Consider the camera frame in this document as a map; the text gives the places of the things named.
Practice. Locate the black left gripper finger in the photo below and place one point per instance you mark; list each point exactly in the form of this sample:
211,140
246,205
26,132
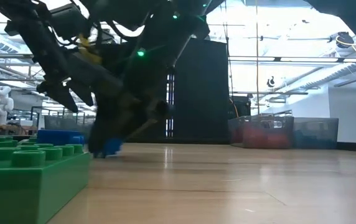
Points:
81,91
61,96

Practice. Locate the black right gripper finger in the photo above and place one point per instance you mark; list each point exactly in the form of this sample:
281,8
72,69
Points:
96,146

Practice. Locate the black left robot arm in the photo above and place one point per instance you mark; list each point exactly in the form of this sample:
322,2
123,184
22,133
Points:
10,9

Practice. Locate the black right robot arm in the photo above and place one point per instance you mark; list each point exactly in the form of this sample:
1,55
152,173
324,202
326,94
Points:
165,37

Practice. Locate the background wooden table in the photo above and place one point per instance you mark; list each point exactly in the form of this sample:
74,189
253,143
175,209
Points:
16,128

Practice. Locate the black equipment box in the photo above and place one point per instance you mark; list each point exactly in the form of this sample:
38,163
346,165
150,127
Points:
241,107

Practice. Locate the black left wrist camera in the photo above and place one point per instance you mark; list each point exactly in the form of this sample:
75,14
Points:
69,21

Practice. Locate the grey horizontal ceiling rail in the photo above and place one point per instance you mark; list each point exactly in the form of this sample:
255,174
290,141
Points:
305,59

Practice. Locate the silver ceiling duct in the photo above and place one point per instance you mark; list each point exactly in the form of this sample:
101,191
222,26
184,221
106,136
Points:
336,74

